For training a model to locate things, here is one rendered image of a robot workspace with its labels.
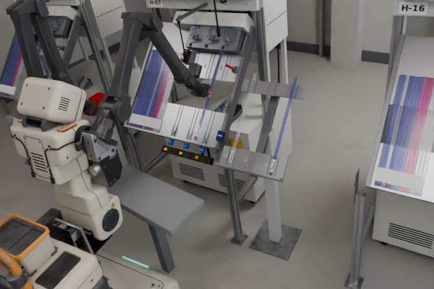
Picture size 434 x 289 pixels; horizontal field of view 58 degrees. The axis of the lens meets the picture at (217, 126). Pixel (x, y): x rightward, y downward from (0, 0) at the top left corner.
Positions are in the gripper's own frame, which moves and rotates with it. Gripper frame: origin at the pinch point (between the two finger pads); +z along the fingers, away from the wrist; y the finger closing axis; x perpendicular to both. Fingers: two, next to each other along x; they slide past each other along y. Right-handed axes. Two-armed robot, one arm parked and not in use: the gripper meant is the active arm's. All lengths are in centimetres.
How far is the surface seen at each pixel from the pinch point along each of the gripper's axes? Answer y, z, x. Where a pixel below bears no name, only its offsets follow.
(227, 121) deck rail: -9.6, 10.7, 10.2
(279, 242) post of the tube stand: -35, 69, 68
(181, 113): 21.4, 9.9, 10.9
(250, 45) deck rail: -9.6, 11.0, -34.4
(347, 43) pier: 3, 236, -141
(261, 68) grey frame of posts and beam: -11.0, 28.4, -28.3
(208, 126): 0.9, 10.5, 14.8
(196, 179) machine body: 40, 75, 45
